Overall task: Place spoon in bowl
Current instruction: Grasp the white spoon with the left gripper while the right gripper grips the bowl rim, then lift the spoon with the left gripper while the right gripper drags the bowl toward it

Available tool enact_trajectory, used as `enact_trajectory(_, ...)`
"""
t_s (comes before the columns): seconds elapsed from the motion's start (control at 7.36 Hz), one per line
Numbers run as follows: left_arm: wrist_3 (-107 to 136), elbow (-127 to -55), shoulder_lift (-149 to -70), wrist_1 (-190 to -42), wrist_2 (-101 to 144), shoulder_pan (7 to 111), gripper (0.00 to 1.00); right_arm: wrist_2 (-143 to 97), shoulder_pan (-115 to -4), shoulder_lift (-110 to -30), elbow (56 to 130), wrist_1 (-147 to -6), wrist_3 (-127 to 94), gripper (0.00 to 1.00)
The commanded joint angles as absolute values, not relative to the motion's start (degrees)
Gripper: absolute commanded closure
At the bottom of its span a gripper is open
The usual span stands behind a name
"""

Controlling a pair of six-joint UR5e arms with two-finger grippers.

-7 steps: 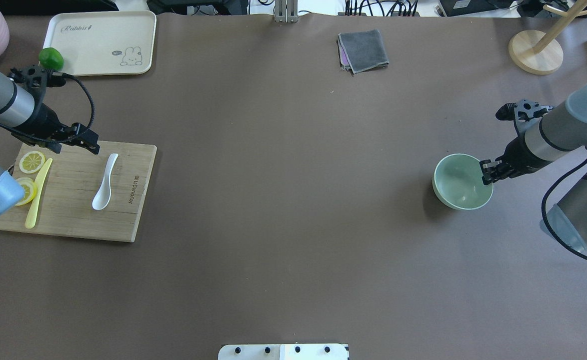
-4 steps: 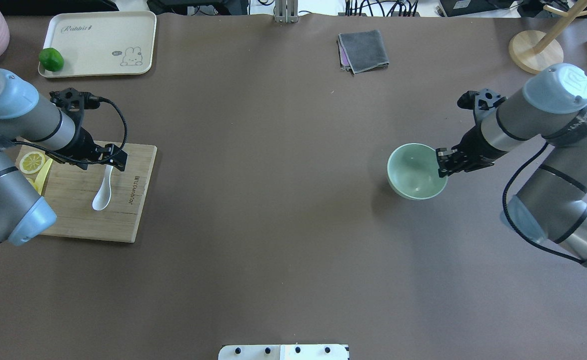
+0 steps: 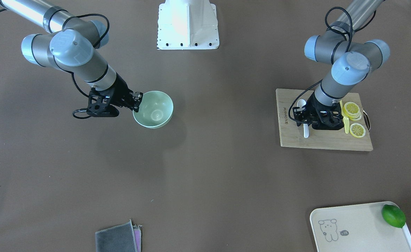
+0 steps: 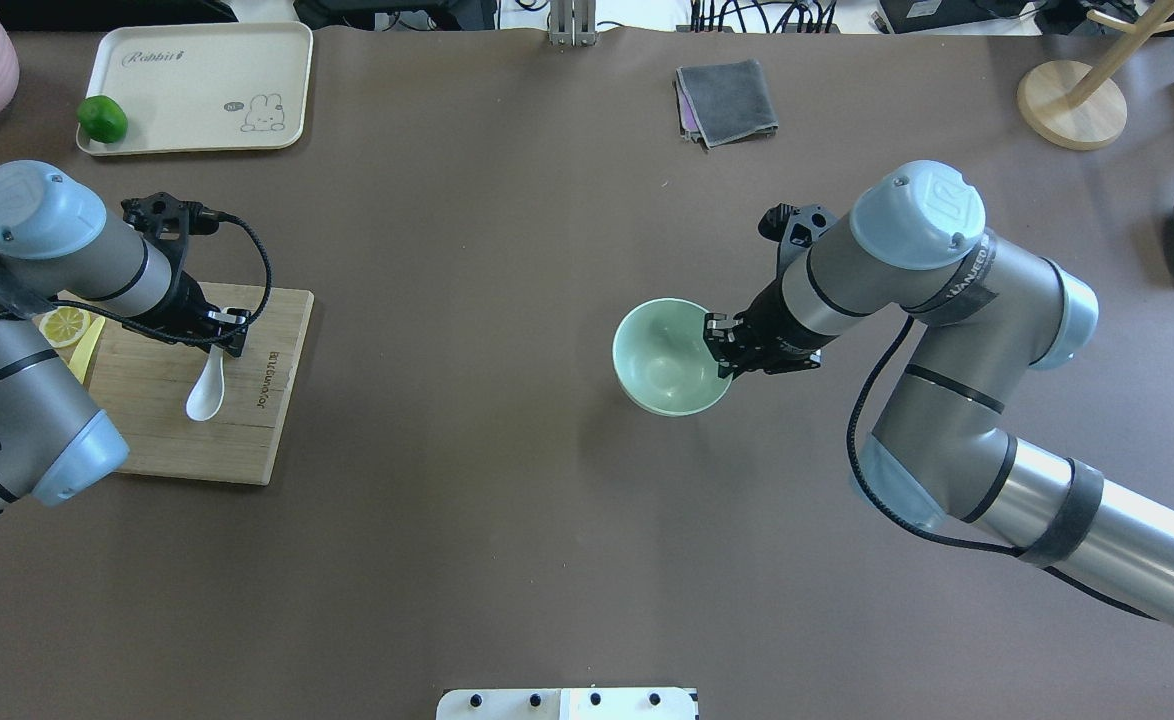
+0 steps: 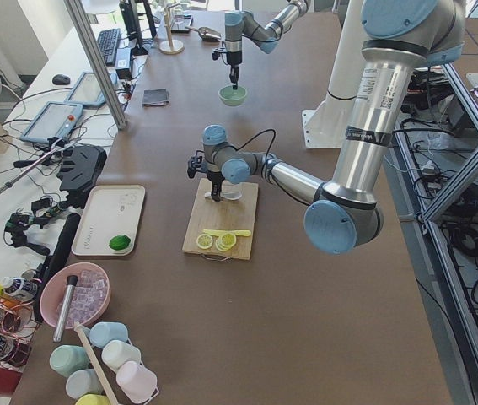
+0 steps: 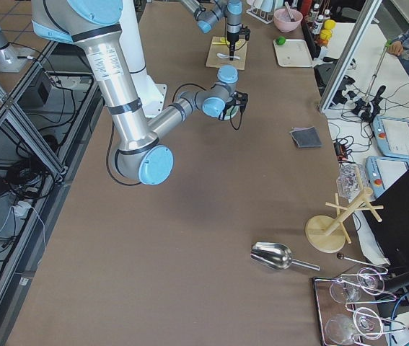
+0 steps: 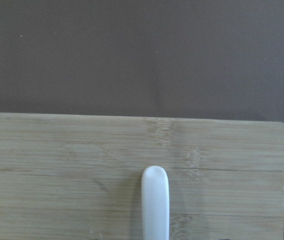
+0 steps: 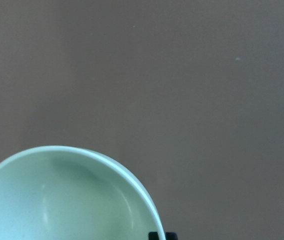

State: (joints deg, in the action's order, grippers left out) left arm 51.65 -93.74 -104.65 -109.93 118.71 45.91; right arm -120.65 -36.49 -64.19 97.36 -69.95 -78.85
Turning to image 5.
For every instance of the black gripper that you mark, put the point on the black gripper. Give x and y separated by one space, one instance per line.
214 177
233 58

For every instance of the white ceramic spoon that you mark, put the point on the white ceramic spoon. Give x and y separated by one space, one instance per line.
225 195

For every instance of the green ceramic bowl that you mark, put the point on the green ceramic bowl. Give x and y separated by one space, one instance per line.
232 95

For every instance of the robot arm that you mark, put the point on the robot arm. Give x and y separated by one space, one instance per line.
242 24
342 213

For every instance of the pink bowl with ice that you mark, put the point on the pink bowl with ice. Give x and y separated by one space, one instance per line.
91 295

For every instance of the wooden cutting board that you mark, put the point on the wooden cutting board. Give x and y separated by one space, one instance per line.
225 215

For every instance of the yellow plastic knife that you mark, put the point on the yellow plastic knife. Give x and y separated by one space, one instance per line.
218 232

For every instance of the stacked lemon slices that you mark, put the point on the stacked lemon slices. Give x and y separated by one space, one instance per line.
226 242

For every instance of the single lemon slice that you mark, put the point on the single lemon slice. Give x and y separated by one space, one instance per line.
204 241

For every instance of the metal ice scoop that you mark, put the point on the metal ice scoop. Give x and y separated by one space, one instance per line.
206 34

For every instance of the wooden cup tree stand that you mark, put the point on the wooden cup tree stand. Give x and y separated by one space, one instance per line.
169 46

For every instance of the grey folded cloth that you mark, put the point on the grey folded cloth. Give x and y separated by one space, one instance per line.
155 97

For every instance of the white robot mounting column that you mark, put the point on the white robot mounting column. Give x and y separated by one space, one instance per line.
325 126

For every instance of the green lime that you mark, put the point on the green lime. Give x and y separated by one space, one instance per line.
119 242

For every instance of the cream serving tray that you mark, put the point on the cream serving tray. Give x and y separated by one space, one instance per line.
110 210

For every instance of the black keyboard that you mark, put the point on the black keyboard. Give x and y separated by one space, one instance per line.
108 43

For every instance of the blue teach pendant far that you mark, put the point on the blue teach pendant far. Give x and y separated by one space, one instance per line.
86 92

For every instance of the blue teach pendant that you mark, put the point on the blue teach pendant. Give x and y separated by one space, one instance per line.
86 92
55 120

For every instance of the black computer mouse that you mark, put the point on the black computer mouse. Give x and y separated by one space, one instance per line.
61 79

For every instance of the blue teach pendant near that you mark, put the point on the blue teach pendant near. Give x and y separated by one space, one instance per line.
55 120

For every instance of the white plastic cup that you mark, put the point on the white plastic cup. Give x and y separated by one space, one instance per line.
116 353

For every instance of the wooden stirring stick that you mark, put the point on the wooden stirring stick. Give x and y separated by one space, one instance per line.
78 328

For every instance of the pink plastic cup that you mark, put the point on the pink plastic cup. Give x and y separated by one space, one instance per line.
139 383

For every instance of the green plastic cup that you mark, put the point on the green plastic cup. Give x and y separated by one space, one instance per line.
66 359

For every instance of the light blue plastic cup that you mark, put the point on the light blue plastic cup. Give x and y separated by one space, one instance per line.
83 382

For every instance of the yellow plastic cup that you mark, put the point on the yellow plastic cup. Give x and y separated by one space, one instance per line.
93 399

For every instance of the aluminium frame post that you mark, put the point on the aluminium frame post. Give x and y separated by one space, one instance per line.
86 35

